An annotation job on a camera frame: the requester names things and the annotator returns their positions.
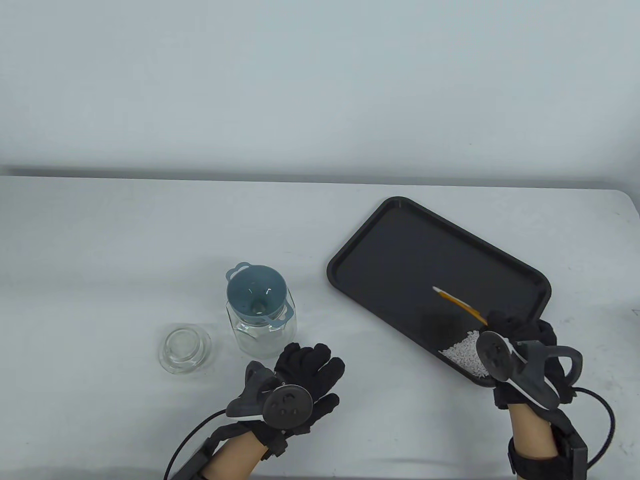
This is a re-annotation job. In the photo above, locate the person's left hand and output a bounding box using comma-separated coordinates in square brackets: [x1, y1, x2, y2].
[227, 342, 346, 458]

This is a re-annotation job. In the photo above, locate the pile of white rice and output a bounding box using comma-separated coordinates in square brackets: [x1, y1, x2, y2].
[440, 330, 491, 379]

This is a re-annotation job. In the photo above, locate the orange handled white brush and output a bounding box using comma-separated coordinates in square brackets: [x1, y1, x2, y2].
[432, 286, 488, 326]

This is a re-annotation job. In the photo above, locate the clear glass jar lid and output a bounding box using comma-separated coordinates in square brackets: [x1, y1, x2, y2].
[159, 325, 212, 374]

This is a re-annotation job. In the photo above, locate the black food tray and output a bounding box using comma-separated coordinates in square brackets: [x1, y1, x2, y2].
[326, 196, 552, 387]

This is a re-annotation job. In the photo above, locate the black wrist strap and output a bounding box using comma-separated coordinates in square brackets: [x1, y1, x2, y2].
[508, 437, 566, 476]

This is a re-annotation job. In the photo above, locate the grey tracking controller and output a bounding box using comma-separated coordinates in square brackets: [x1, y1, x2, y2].
[226, 362, 314, 431]
[475, 330, 583, 411]

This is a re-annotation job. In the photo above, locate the blue plastic funnel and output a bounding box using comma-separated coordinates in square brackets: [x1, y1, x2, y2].
[225, 261, 295, 332]

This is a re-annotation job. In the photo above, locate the person's right forearm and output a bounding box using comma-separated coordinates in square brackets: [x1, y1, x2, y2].
[510, 402, 558, 480]

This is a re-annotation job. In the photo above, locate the person's left forearm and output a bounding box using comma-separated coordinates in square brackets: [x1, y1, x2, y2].
[200, 432, 268, 480]

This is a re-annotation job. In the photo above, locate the person's right hand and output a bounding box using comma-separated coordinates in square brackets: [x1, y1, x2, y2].
[480, 310, 576, 411]

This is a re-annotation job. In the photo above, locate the clear glass jar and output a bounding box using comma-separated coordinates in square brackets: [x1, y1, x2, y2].
[226, 280, 297, 359]

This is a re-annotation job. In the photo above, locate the black wrist sensor box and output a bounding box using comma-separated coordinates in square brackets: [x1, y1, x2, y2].
[167, 439, 221, 480]
[550, 415, 588, 480]

